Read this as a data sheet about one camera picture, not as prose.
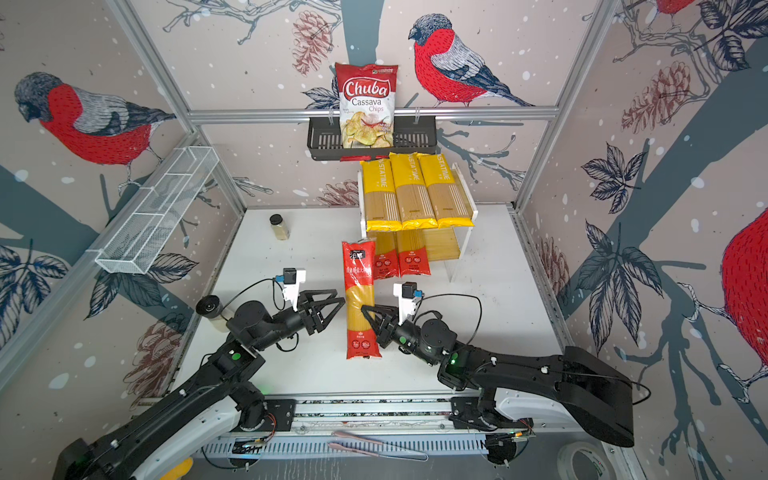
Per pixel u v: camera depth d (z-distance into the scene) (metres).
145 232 0.73
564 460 0.65
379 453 0.69
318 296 0.71
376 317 0.68
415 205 0.73
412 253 0.84
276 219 1.04
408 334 0.63
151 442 0.45
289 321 0.63
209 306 0.81
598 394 0.42
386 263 0.82
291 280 0.63
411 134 0.95
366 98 0.85
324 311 0.64
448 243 0.90
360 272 0.68
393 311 0.66
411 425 0.73
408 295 0.63
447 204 0.73
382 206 0.73
